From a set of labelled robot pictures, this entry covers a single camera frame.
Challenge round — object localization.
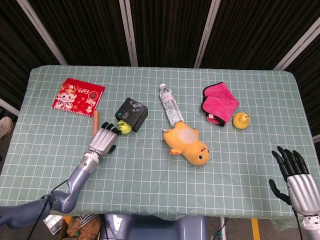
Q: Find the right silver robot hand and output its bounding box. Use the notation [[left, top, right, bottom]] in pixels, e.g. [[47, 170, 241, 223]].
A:
[[268, 146, 320, 217]]

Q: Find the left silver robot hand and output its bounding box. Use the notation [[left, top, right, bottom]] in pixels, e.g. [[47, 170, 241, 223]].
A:
[[88, 121, 120, 157]]

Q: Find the yellow tennis ball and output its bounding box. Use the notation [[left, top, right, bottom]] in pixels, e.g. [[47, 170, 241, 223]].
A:
[[117, 120, 133, 135]]

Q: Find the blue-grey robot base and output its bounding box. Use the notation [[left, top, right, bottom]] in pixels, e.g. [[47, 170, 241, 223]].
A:
[[98, 213, 208, 240]]

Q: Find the black cardboard box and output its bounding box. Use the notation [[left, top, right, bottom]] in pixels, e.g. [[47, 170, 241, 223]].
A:
[[114, 97, 149, 133]]

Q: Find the wooden cylinder stick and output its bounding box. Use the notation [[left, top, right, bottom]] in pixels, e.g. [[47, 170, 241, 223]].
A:
[[92, 110, 101, 137]]

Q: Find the red cartoon calendar booklet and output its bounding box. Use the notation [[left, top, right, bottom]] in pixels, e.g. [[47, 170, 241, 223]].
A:
[[51, 77, 106, 118]]

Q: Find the clear plastic water bottle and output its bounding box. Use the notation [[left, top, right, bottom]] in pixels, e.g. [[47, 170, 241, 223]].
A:
[[159, 83, 184, 128]]

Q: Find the green checkered tablecloth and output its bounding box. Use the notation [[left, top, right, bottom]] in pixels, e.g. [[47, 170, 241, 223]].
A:
[[0, 65, 320, 222]]

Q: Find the yellow plush toy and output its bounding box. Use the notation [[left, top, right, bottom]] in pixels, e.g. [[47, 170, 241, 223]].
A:
[[162, 120, 211, 167]]

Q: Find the yellow toy pear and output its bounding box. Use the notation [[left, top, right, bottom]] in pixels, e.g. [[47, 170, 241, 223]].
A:
[[232, 112, 251, 130]]

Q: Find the brown plush toy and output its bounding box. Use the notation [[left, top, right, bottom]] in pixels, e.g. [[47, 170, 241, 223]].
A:
[[65, 214, 103, 238]]

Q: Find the white shoe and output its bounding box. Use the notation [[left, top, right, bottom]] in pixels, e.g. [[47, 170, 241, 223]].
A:
[[0, 116, 14, 140]]

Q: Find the pink folded towel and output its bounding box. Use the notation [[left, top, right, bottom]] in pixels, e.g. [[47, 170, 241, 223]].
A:
[[200, 81, 240, 128]]

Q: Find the black cable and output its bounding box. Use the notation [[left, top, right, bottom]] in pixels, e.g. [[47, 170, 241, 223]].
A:
[[291, 206, 302, 240]]

